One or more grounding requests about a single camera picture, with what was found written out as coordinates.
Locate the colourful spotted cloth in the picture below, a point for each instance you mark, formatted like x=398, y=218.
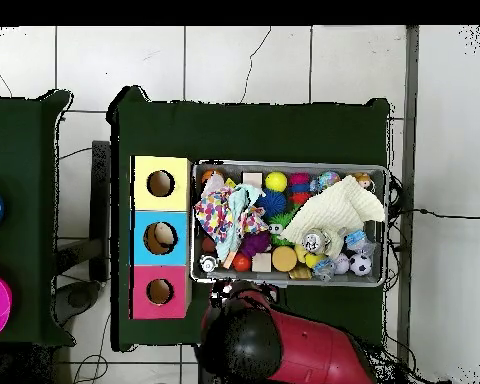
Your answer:
x=214, y=214

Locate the cream knitted cloth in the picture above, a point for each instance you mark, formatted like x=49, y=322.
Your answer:
x=336, y=208

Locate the blue spiky ball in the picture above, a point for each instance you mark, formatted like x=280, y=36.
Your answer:
x=272, y=203

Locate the black and white soccer ball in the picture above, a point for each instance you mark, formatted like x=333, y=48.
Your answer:
x=360, y=264

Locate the shallow clear mesh bin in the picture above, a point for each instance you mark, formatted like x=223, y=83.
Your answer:
x=232, y=170

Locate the crushed silver metal can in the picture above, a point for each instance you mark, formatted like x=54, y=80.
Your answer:
x=315, y=240

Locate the light teal cloth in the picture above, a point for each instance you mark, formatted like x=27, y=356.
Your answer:
x=236, y=208

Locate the dark green table cloth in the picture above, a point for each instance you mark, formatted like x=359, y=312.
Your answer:
x=24, y=140
x=244, y=132

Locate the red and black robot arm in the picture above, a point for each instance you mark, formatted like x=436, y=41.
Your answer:
x=316, y=352

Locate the yellow ball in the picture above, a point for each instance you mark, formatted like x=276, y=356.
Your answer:
x=276, y=181

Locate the globe print ball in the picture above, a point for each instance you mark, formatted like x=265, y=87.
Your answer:
x=328, y=179

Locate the wooden box with three holes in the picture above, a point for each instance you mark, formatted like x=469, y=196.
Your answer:
x=176, y=244

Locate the black stand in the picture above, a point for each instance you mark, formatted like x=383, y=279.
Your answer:
x=100, y=200

